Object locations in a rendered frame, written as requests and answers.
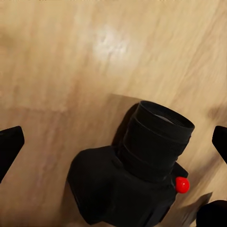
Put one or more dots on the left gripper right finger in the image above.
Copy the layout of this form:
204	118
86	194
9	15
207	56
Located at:
219	140

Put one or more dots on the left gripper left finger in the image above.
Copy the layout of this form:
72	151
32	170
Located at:
11	142

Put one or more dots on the digital camera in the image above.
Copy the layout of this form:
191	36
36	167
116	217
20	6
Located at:
134	184

